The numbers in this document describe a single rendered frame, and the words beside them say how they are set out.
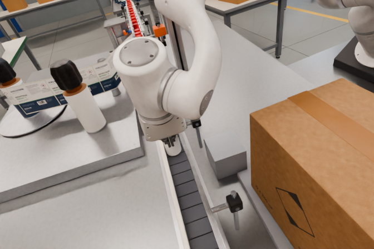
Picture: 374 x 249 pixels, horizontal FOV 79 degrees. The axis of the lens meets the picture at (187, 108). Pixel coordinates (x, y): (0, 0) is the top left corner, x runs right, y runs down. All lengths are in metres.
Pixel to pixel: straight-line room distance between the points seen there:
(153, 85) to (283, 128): 0.26
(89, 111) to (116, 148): 0.18
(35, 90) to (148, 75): 0.90
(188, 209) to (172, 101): 0.37
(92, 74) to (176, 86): 0.79
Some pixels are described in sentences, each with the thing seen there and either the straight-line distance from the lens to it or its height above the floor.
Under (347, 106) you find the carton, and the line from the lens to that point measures 0.54.
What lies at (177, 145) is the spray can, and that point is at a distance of 0.73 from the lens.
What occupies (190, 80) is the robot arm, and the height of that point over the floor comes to 1.27.
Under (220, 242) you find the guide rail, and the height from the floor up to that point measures 0.96.
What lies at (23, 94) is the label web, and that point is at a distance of 1.23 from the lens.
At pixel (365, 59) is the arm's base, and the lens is 1.20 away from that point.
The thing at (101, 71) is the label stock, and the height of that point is 1.02.
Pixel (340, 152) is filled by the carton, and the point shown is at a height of 1.12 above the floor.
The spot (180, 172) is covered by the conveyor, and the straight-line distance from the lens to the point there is 0.72.
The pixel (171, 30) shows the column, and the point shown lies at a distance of 0.96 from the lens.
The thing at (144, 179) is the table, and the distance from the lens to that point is 0.80.
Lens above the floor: 1.44
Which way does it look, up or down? 37 degrees down
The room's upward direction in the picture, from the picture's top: 13 degrees counter-clockwise
